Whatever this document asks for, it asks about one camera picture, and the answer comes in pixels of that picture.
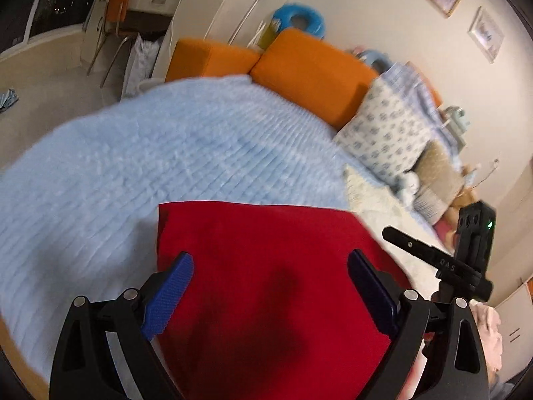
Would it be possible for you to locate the pale green toy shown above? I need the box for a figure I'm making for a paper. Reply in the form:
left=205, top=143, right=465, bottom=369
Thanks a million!
left=441, top=106, right=471, bottom=146

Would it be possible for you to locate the white cabinet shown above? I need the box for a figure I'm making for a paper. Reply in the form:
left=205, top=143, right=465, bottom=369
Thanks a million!
left=495, top=275, right=533, bottom=384

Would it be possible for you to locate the small framed picture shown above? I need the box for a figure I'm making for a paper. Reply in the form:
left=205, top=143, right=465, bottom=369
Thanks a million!
left=468, top=6, right=505, bottom=64

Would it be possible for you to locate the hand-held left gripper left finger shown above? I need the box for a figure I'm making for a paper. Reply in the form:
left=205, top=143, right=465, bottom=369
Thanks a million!
left=49, top=252, right=196, bottom=400

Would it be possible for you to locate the beige pillow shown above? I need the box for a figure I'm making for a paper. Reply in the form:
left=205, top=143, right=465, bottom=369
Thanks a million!
left=410, top=139, right=465, bottom=223

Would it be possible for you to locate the red polo shirt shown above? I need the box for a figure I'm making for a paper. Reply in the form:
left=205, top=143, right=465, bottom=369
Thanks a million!
left=156, top=201, right=417, bottom=400

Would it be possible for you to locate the orange chair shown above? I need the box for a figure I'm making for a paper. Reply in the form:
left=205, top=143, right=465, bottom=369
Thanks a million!
left=87, top=0, right=131, bottom=88

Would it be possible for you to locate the floral patterned pillow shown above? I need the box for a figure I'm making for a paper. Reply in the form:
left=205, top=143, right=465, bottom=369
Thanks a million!
left=335, top=77, right=434, bottom=186

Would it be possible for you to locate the light blue quilted blanket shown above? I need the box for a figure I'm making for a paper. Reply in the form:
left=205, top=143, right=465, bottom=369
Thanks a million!
left=0, top=74, right=350, bottom=378

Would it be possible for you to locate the dark window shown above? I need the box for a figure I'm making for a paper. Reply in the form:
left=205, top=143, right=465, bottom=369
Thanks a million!
left=0, top=0, right=113, bottom=51

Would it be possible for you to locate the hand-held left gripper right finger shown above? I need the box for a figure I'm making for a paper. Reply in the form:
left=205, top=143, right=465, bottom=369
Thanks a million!
left=347, top=249, right=490, bottom=400

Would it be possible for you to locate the blue checkered cloth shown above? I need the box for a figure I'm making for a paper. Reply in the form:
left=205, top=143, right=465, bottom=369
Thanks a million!
left=381, top=62, right=459, bottom=146

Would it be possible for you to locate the orange cushion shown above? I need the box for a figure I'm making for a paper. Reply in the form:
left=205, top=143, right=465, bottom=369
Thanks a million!
left=250, top=28, right=443, bottom=131
left=165, top=38, right=261, bottom=88

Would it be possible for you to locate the wooden bed frame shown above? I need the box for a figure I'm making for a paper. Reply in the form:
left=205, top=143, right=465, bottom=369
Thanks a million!
left=0, top=312, right=51, bottom=400

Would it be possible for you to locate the cream eyelet blanket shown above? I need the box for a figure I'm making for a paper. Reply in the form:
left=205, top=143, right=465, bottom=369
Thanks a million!
left=343, top=164, right=454, bottom=284

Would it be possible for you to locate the blue ring cushion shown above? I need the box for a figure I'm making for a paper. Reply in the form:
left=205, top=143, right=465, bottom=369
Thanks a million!
left=272, top=3, right=326, bottom=40

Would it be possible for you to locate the white bag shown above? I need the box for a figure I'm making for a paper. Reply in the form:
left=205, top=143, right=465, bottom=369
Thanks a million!
left=121, top=33, right=165, bottom=101

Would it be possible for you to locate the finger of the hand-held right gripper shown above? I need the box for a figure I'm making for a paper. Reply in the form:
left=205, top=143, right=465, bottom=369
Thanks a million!
left=382, top=226, right=442, bottom=269

